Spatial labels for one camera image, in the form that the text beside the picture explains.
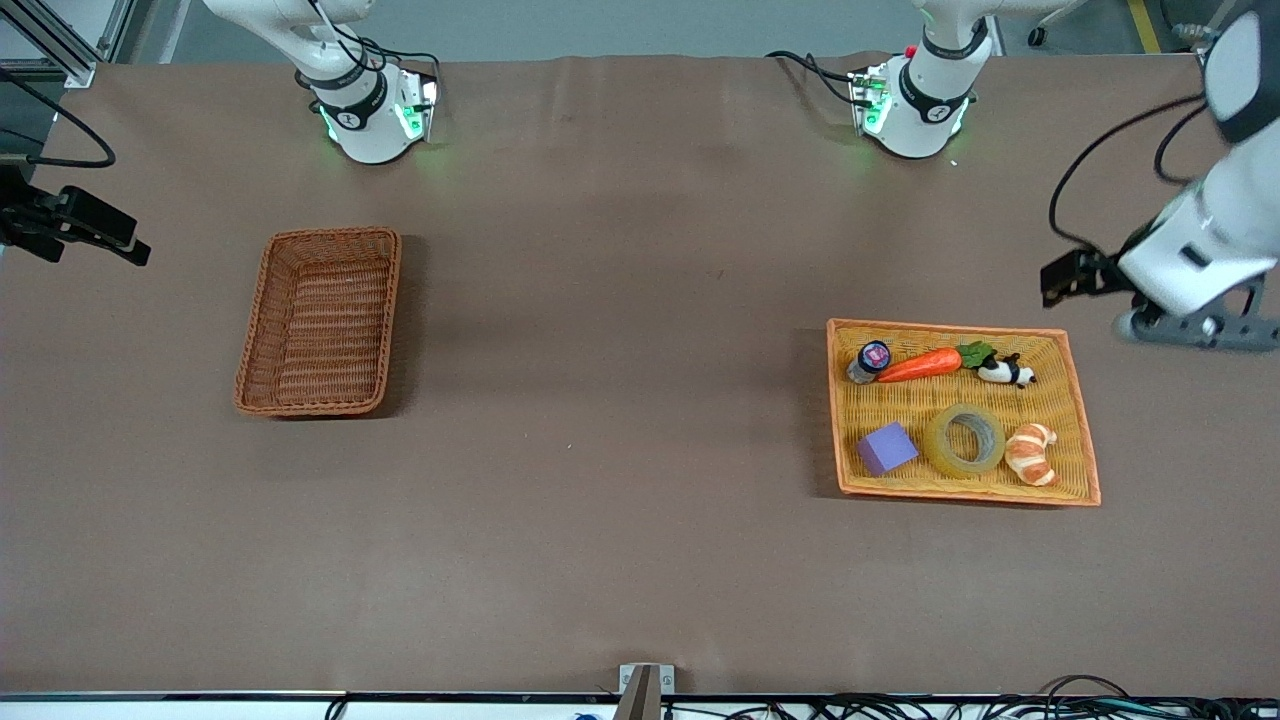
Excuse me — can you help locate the toy croissant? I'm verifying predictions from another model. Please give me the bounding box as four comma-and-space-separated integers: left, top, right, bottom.
1004, 423, 1060, 489

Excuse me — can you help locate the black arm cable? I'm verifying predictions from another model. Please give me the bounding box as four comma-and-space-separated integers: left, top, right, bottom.
1048, 93, 1213, 253
0, 65, 117, 170

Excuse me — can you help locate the brown deep wicker basket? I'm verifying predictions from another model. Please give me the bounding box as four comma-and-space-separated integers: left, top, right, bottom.
233, 227, 403, 418

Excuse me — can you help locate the purple cube block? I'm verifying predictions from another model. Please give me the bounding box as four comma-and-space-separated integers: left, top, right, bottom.
856, 421, 920, 479

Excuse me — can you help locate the orange flat wicker basket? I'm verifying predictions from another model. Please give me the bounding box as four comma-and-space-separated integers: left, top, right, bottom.
826, 318, 1103, 508

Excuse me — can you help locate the black left base cable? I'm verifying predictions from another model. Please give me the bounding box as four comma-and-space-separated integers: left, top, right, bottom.
765, 50, 871, 107

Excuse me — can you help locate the black right base cable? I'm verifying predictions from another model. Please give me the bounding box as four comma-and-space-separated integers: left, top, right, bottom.
305, 0, 443, 113

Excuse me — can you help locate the aluminium frame profile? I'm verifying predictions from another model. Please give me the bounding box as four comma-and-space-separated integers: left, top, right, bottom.
0, 0, 137, 89

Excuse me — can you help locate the orange toy carrot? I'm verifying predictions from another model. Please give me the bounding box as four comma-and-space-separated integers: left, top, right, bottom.
876, 341, 998, 385

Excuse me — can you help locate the black cable bundle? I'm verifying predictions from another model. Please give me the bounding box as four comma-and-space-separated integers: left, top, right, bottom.
660, 675, 1280, 720

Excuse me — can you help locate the small jar purple lid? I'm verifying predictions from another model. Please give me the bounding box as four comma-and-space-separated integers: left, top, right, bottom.
846, 340, 893, 386

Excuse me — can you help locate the yellowish clear tape roll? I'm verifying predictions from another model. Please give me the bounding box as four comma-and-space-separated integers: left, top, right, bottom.
923, 403, 1007, 480

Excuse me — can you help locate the black white panda toy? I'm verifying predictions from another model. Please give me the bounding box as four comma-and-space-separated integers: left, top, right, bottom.
976, 353, 1038, 390

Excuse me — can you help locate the metal camera bracket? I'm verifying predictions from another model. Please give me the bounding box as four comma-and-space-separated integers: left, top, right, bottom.
618, 663, 675, 720

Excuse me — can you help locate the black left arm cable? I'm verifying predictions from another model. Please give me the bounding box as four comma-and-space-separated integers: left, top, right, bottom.
1048, 93, 1213, 253

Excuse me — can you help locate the black base cable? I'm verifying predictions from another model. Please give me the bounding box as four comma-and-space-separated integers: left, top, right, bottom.
765, 50, 871, 107
305, 0, 443, 113

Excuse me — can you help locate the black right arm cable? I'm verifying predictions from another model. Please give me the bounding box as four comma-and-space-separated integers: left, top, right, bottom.
0, 65, 117, 170

